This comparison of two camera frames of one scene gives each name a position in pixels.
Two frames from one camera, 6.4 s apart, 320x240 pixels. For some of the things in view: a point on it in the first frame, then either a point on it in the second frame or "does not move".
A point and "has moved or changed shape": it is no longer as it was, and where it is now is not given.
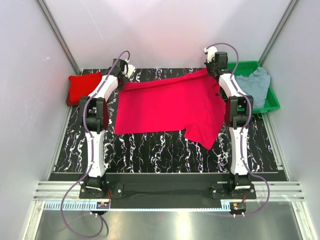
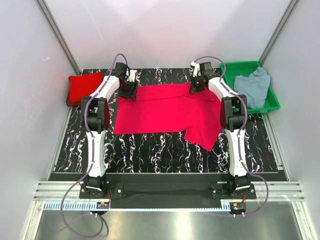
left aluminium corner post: (53, 28) does not move
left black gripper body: (121, 85) -> (128, 88)
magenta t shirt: (193, 103) has moved or changed shape
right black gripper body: (210, 67) -> (196, 81)
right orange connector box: (237, 208) does not move
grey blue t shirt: (256, 85) does not move
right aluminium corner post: (290, 8) does not move
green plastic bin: (246, 68) does not move
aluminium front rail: (276, 190) does not move
